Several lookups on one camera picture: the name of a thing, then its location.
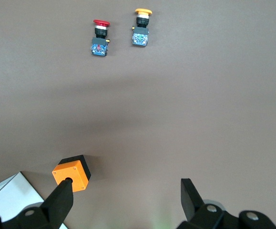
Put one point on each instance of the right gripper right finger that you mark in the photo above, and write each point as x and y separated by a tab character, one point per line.
195	210

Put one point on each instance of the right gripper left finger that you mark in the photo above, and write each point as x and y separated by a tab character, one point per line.
56	205

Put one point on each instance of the red mushroom push button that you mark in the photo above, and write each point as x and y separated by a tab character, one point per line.
99	45

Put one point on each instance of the white drawer cabinet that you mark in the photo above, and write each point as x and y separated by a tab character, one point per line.
16	190

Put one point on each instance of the small blue orange connector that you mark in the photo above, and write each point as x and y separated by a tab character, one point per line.
141	33

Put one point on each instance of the orange button enclosure box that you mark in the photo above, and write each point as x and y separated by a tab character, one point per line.
78	171

